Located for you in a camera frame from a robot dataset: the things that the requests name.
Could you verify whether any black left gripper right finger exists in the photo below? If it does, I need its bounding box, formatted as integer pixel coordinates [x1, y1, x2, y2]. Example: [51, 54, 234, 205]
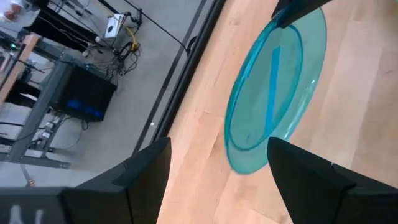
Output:
[267, 136, 398, 224]

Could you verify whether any white power adapter box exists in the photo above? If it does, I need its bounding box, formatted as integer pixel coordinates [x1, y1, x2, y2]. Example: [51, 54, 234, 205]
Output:
[104, 12, 126, 40]

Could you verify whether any black aluminium table frame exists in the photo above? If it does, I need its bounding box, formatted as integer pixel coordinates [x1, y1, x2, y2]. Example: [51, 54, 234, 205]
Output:
[149, 0, 228, 147]

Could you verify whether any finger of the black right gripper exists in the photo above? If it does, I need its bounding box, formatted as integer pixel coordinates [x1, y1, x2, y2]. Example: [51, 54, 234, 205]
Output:
[272, 0, 293, 27]
[287, 0, 333, 26]

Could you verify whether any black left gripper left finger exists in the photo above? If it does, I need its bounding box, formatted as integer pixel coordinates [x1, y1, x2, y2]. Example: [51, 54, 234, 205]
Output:
[60, 136, 172, 224]

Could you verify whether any grey metal desk frame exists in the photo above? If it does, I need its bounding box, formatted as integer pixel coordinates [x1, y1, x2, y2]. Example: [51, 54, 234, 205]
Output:
[7, 52, 77, 170]

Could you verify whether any teal plate with tape strip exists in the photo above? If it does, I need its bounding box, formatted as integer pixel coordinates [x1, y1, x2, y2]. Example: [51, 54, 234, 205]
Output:
[223, 6, 328, 175]

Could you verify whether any black computer with blue lights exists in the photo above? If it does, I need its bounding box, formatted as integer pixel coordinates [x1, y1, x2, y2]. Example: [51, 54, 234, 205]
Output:
[57, 63, 118, 123]

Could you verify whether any yellow extension cable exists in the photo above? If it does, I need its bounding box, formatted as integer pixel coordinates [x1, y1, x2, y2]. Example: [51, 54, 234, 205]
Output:
[124, 26, 140, 52]

